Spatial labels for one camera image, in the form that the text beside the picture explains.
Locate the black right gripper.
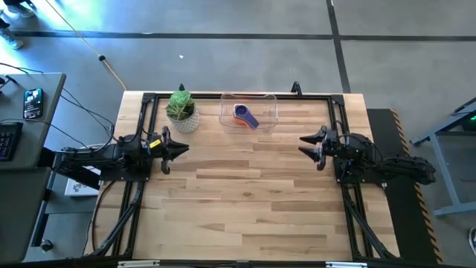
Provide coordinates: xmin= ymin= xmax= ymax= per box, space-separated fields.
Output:
xmin=297 ymin=125 xmax=347 ymax=171

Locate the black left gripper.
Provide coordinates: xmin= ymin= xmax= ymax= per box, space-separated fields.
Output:
xmin=147 ymin=126 xmax=190 ymax=175

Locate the blue measuring cup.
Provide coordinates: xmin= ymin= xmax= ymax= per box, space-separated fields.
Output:
xmin=233 ymin=103 xmax=260 ymax=130

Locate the clear plastic basket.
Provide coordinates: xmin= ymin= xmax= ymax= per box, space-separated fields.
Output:
xmin=218 ymin=92 xmax=279 ymax=135

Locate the white triangle-patterned planter pot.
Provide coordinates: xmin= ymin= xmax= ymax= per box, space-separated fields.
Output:
xmin=169 ymin=107 xmax=201 ymax=134

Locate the green potted plant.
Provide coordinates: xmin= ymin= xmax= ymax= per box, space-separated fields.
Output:
xmin=165 ymin=90 xmax=196 ymax=121

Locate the white paper sheet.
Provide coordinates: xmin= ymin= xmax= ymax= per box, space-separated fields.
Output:
xmin=65 ymin=177 xmax=100 ymax=197

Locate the black hazard-striped floor mat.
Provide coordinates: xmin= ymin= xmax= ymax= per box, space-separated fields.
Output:
xmin=366 ymin=107 xmax=443 ymax=265

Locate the black smartphone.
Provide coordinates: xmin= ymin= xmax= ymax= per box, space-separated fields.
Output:
xmin=22 ymin=87 xmax=45 ymax=120

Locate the grey desk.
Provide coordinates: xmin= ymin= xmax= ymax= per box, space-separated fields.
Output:
xmin=0 ymin=72 xmax=67 ymax=264

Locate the black keyboard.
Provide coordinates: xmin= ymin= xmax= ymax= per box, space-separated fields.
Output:
xmin=0 ymin=121 xmax=24 ymax=162

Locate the person's grey shoe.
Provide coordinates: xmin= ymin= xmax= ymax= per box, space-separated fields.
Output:
xmin=3 ymin=0 xmax=36 ymax=19
xmin=0 ymin=28 xmax=24 ymax=50

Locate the black table frame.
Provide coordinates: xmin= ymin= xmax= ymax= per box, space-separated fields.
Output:
xmin=83 ymin=91 xmax=401 ymax=261

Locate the yellow floor cable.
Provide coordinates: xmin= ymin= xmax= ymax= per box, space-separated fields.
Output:
xmin=44 ymin=0 xmax=128 ymax=92

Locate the silver metal bracket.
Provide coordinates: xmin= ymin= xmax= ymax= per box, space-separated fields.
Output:
xmin=118 ymin=259 xmax=161 ymax=268

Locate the blue-grey metal frame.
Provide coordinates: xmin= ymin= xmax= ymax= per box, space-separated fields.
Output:
xmin=410 ymin=97 xmax=476 ymax=217

